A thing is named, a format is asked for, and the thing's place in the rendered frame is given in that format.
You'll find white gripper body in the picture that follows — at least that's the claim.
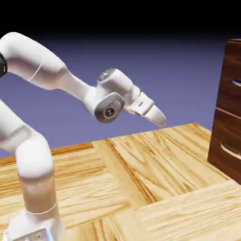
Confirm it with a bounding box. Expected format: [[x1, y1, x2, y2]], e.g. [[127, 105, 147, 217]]
[[144, 104, 167, 127]]

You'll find dark wood drawer front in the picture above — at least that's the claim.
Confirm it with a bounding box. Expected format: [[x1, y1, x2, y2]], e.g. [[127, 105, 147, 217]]
[[207, 108, 241, 184], [216, 41, 241, 117]]

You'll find dark wood cabinet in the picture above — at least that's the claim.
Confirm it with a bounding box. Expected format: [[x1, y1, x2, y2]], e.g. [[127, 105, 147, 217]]
[[207, 39, 241, 185]]

